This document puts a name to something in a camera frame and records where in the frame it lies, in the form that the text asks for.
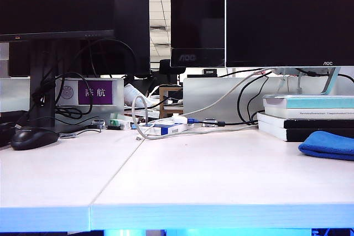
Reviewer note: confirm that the blue microfiber rag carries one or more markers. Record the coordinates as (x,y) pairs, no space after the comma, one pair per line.
(326,144)

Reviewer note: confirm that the wooden shelf box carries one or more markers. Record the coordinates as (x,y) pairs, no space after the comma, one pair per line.
(163,103)

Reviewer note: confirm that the blue white medicine box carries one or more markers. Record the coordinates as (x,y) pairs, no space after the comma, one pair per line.
(166,130)

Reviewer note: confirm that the silver desk partition panel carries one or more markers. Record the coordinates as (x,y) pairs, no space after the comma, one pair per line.
(210,97)

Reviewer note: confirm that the black office chair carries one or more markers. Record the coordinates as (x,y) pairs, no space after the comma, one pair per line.
(168,67)

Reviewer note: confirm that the silver partition foot clamp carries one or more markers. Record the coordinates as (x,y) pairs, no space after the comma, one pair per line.
(210,122)

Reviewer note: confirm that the small grey box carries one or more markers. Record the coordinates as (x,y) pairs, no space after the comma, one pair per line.
(210,72)

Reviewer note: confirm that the blue binder clip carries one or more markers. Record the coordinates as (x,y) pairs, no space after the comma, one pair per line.
(134,125)

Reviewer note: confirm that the frosted desk partition panel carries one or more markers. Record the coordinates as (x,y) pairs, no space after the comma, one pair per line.
(118,92)

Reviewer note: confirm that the green white carton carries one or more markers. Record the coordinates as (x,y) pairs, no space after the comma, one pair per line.
(119,122)

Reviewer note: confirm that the black pen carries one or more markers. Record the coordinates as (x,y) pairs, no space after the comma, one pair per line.
(114,127)

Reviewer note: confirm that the crumpled silver foil packet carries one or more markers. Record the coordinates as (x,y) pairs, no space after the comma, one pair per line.
(99,123)

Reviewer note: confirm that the purple name sign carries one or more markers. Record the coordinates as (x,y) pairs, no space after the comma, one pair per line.
(95,92)

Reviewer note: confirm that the small black AOC monitor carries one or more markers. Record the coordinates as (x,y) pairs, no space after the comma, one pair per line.
(197,17)

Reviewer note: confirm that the black monitor plain back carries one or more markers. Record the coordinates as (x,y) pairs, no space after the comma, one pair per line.
(132,26)

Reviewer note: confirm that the cream white book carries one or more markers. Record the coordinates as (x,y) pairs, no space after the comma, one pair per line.
(282,113)

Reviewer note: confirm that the round grey badge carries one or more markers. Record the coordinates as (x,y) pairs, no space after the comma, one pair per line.
(67,92)

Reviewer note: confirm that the thick black cover book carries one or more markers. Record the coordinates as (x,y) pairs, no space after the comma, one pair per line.
(298,135)

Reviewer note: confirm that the black monitor stand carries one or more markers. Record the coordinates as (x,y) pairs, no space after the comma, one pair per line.
(41,81)

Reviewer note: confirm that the teal cover book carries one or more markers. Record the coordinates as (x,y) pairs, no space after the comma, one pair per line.
(318,102)

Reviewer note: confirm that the large black AOC monitor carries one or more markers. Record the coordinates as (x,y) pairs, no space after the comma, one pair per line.
(290,17)

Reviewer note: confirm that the thin black cover book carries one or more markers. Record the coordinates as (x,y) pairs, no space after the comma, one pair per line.
(318,123)

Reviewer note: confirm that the black computer mouse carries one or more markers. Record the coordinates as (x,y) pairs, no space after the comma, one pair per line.
(33,138)

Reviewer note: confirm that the silver loop monitor stand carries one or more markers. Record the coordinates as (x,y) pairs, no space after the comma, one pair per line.
(330,81)

